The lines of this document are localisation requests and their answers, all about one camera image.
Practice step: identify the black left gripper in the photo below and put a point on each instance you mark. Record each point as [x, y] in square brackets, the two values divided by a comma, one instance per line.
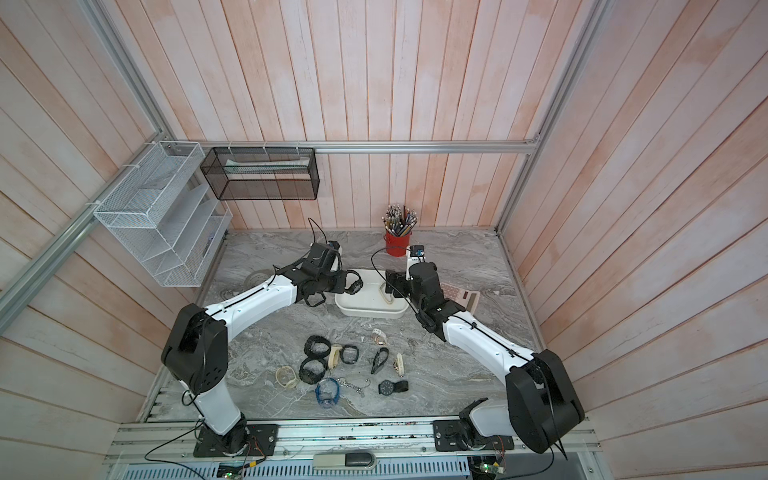
[340, 286]

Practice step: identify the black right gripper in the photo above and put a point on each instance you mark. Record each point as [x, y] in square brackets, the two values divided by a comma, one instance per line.
[394, 278]

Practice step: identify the rose gold small watch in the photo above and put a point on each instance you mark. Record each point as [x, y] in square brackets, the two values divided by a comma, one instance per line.
[379, 337]

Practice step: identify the black strap watch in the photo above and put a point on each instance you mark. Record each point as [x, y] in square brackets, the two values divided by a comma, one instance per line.
[379, 360]

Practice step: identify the small cream watch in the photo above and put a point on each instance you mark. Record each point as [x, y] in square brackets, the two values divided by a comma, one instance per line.
[399, 365]

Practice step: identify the black round face watch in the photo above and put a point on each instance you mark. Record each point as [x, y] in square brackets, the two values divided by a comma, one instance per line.
[388, 388]

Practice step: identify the cream band watch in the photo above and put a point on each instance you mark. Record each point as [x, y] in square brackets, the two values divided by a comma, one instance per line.
[286, 377]

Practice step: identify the gold beige watch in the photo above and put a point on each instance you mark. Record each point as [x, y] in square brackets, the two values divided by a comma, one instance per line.
[388, 298]

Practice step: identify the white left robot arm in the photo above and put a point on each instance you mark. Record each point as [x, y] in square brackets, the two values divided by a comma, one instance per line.
[197, 351]

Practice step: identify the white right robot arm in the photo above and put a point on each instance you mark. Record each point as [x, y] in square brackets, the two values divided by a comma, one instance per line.
[541, 404]

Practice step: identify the white storage box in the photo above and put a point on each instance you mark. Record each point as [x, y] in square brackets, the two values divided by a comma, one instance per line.
[368, 302]

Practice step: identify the blue transparent watch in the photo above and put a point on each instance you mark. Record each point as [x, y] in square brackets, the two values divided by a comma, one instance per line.
[327, 392]

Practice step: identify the red pen cup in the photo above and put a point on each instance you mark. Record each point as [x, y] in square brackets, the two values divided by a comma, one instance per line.
[396, 246]

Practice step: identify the clear tape roll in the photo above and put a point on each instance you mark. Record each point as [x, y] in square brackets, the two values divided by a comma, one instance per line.
[256, 279]

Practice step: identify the pens in cup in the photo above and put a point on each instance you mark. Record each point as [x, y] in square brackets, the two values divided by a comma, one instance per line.
[399, 220]

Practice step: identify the black square smartwatch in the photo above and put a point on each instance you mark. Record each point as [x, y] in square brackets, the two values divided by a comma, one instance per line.
[349, 354]

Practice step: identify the black mesh basket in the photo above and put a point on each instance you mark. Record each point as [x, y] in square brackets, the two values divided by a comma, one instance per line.
[262, 173]

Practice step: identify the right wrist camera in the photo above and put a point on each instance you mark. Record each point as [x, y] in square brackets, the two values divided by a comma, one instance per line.
[415, 255]

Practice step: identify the beige strap watch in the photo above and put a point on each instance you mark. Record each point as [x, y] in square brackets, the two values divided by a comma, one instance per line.
[334, 357]

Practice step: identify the white wire mesh shelf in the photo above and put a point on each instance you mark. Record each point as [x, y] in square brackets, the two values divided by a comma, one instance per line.
[173, 229]

